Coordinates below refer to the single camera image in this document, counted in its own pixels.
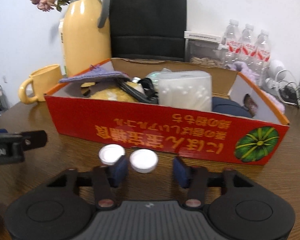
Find dark blue cloth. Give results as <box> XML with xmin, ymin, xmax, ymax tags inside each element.
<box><xmin>212</xmin><ymin>97</ymin><xmax>252</xmax><ymax>118</ymax></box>

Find white green milk carton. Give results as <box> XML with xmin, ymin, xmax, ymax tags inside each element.
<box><xmin>58</xmin><ymin>18</ymin><xmax>66</xmax><ymax>76</ymax></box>

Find black paper shopping bag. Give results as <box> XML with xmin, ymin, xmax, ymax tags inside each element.
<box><xmin>109</xmin><ymin>0</ymin><xmax>187</xmax><ymax>61</ymax></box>

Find white red small box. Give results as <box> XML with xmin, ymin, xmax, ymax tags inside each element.
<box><xmin>184</xmin><ymin>31</ymin><xmax>222</xmax><ymax>43</ymax></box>

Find yellow thermos jug grey handle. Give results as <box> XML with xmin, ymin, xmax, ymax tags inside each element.
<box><xmin>62</xmin><ymin>0</ymin><xmax>111</xmax><ymax>77</ymax></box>

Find black strap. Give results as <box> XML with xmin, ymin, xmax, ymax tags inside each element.
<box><xmin>116</xmin><ymin>77</ymin><xmax>159</xmax><ymax>105</ymax></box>

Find clear jar of seeds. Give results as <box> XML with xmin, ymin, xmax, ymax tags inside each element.
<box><xmin>185</xmin><ymin>38</ymin><xmax>226</xmax><ymax>67</ymax></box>

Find right water bottle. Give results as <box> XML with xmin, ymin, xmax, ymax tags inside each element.
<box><xmin>251</xmin><ymin>29</ymin><xmax>270</xmax><ymax>86</ymax></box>

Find white round robot speaker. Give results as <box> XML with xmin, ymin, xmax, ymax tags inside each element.
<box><xmin>265</xmin><ymin>60</ymin><xmax>286</xmax><ymax>89</ymax></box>

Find middle water bottle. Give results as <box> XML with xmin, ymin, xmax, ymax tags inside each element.
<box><xmin>238</xmin><ymin>24</ymin><xmax>255</xmax><ymax>70</ymax></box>

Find yellow ceramic mug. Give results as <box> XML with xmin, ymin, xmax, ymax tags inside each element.
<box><xmin>18</xmin><ymin>64</ymin><xmax>62</xmax><ymax>105</ymax></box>

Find tangled white charger cables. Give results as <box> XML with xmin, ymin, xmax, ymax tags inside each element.
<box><xmin>273</xmin><ymin>69</ymin><xmax>300</xmax><ymax>113</ymax></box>

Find yellow plush toy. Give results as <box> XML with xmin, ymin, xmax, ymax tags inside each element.
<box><xmin>81</xmin><ymin>81</ymin><xmax>137</xmax><ymax>102</ymax></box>

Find water bottle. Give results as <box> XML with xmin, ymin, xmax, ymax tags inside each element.
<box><xmin>222</xmin><ymin>19</ymin><xmax>242</xmax><ymax>66</ymax></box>
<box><xmin>238</xmin><ymin>24</ymin><xmax>255</xmax><ymax>70</ymax></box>
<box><xmin>251</xmin><ymin>29</ymin><xmax>270</xmax><ymax>86</ymax></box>

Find white plastic bottle cap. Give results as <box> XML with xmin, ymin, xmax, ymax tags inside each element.
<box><xmin>129</xmin><ymin>149</ymin><xmax>159</xmax><ymax>173</ymax></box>

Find purple knitted cloth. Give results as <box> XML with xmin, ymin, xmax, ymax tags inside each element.
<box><xmin>58</xmin><ymin>67</ymin><xmax>131</xmax><ymax>83</ymax></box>

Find orange cardboard box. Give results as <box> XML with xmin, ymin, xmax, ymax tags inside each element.
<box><xmin>45</xmin><ymin>58</ymin><xmax>289</xmax><ymax>165</ymax></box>

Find purple fluffy headband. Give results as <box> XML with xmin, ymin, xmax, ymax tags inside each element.
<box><xmin>226</xmin><ymin>61</ymin><xmax>285</xmax><ymax>114</ymax></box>

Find left water bottle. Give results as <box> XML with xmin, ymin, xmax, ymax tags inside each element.
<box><xmin>222</xmin><ymin>19</ymin><xmax>242</xmax><ymax>66</ymax></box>

